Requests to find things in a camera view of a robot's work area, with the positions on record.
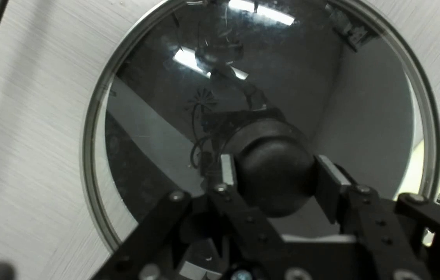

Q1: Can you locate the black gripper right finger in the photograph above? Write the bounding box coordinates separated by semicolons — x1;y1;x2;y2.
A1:
303;155;440;280

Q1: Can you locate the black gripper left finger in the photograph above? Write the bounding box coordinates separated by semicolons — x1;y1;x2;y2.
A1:
92;154;303;280

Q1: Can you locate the glass lid with black knob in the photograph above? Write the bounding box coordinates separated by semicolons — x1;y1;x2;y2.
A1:
83;0;440;255

